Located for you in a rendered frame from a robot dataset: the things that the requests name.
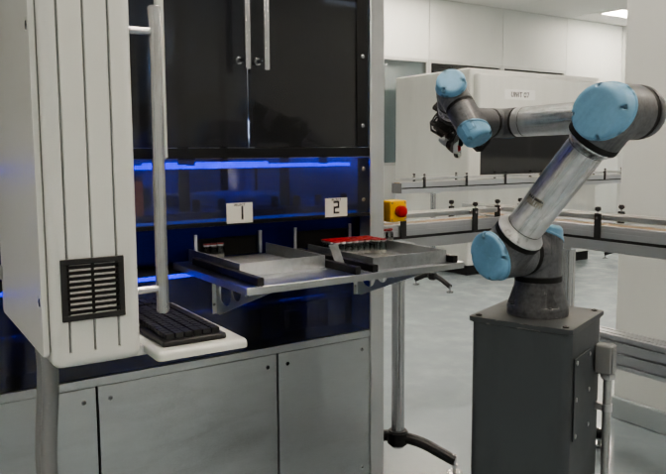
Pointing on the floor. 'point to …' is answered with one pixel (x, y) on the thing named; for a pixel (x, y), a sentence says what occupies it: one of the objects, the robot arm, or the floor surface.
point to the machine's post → (370, 225)
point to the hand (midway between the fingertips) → (459, 148)
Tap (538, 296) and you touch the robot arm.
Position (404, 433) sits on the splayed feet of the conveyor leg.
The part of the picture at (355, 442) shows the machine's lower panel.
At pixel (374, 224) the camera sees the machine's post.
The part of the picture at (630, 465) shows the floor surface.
